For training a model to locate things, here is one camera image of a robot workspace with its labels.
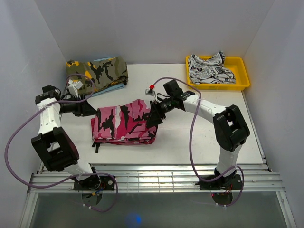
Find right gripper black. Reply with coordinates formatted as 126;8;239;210
145;96;174;130

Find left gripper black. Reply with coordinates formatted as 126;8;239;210
59;94;98;117

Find pink camouflage trousers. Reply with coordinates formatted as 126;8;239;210
91;99;157;153

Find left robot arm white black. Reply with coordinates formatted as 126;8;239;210
31;85;101;190

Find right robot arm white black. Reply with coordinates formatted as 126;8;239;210
147;78;250;190

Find green camouflage folded trousers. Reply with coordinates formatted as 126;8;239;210
66;57;128;95

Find white black newsprint trousers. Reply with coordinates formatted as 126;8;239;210
187;51;236;85

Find light blue folded garment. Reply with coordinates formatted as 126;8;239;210
93;62;128;96

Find yellow plastic tray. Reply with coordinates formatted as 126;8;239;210
185;56;250;91

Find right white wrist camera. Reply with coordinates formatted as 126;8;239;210
145;85;155;96

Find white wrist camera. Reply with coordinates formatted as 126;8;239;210
145;85;155;96
68;80;83;97

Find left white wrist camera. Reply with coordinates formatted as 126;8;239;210
68;80;83;97

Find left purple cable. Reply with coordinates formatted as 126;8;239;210
4;74;118;213

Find purple cable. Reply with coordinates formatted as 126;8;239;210
152;77;244;208
4;74;118;213

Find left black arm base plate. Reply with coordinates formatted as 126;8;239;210
73;175;115;191

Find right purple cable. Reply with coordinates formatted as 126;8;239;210
152;77;244;208

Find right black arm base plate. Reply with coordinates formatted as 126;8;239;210
196;174;243;190

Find aluminium frame rail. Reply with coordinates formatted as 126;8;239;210
28;164;285;193

